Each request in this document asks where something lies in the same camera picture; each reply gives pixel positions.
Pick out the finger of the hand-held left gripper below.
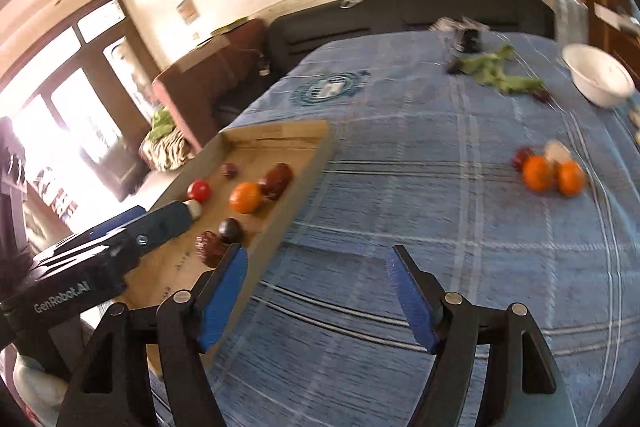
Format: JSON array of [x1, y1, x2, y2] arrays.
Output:
[[127, 201, 194, 258], [70, 206, 147, 240]]

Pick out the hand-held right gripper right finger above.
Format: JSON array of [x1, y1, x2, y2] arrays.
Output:
[[387, 245, 558, 427]]

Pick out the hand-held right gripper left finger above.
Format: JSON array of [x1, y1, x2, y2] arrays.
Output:
[[56, 243, 249, 427]]

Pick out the red tomato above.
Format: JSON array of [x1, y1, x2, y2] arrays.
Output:
[[187, 179, 212, 202]]

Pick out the wrinkled red date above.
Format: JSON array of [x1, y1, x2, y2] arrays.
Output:
[[194, 231, 228, 269]]

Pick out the dark round plum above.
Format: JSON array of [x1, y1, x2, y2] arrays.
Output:
[[218, 218, 245, 244]]

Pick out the orange mandarin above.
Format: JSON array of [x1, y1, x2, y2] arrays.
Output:
[[556, 160, 587, 198], [522, 155, 556, 192], [229, 182, 264, 214]]

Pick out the large red date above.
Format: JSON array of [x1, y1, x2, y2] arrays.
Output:
[[257, 163, 294, 201]]

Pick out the shallow cardboard box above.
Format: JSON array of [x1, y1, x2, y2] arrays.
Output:
[[120, 119, 337, 378]]

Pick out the zebra striped cloth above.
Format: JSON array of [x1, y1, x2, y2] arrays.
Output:
[[139, 129, 196, 172]]

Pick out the blue plaid blanket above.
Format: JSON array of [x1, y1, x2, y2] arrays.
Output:
[[150, 29, 640, 427]]

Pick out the green leafy bundle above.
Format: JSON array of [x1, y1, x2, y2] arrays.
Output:
[[150, 107, 176, 140]]

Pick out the pale cloth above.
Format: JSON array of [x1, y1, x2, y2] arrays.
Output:
[[12, 352, 68, 425]]

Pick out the glass balcony door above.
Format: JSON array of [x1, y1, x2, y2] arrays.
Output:
[[0, 0, 161, 208]]

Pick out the round red date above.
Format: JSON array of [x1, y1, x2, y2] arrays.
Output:
[[511, 147, 535, 171]]

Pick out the green vegetable leaves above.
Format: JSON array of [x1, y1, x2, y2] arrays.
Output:
[[457, 44, 546, 96]]

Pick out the black cylindrical device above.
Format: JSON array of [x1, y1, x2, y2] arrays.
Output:
[[457, 27, 483, 55]]

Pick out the white bowl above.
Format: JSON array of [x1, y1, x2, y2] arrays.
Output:
[[561, 43, 637, 108]]

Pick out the black padded headboard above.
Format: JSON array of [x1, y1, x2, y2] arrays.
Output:
[[215, 0, 556, 128]]

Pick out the clear plastic cylinder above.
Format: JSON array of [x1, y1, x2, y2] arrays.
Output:
[[554, 0, 590, 52]]

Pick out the small wall card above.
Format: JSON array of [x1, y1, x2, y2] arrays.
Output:
[[176, 0, 200, 26]]

